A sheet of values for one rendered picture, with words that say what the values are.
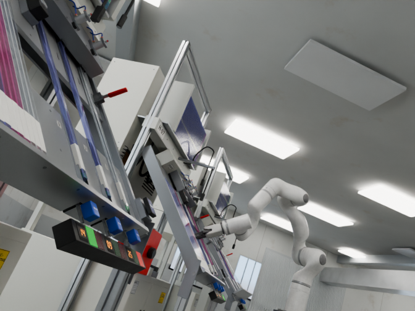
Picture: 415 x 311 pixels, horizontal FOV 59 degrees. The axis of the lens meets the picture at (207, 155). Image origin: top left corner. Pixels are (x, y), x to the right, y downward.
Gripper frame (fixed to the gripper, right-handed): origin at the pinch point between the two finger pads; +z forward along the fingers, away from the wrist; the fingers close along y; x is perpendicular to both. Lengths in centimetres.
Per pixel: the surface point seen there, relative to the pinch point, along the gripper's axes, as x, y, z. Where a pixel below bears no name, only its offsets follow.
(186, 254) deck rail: 16.7, 37.9, 1.1
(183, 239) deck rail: 9.5, 37.9, 0.7
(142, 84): -84, 38, 5
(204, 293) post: 24, -57, 13
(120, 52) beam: -321, -169, 70
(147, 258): 22, 74, 8
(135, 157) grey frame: -37, 42, 15
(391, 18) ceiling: -161, -73, -208
